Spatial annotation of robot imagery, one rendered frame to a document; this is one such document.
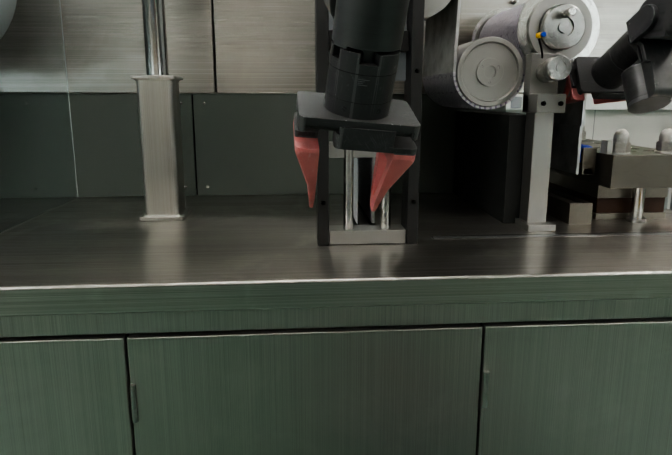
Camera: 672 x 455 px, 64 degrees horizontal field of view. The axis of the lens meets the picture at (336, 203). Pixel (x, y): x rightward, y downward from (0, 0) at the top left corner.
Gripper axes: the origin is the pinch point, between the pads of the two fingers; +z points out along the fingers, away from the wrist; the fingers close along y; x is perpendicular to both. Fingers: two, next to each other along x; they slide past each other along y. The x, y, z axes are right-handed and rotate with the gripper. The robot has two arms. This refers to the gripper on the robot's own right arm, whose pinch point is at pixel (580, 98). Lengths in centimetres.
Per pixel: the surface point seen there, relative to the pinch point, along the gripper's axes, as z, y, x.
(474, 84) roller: -2.4, -20.5, 1.5
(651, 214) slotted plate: 9.9, 16.2, -19.5
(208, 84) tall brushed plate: 26, -72, 17
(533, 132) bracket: -2.9, -11.2, -7.9
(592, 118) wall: 241, 150, 108
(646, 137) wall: 247, 191, 96
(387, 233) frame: -3.4, -37.8, -25.5
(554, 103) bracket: -7.3, -9.0, -4.6
